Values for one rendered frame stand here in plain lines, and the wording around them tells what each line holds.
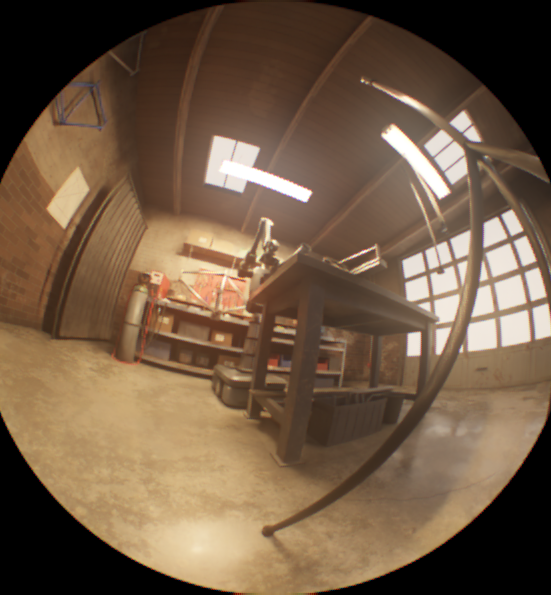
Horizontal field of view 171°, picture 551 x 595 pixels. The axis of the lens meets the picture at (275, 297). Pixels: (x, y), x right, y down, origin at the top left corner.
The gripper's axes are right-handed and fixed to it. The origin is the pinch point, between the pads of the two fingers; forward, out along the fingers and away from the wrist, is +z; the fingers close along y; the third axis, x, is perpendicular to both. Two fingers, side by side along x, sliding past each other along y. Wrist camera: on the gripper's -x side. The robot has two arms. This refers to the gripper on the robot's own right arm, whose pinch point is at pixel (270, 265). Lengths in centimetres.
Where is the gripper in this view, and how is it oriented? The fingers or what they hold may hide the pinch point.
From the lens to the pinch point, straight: 125.8
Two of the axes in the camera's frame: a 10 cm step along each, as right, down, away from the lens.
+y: 8.5, 2.7, 4.6
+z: 1.3, 7.3, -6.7
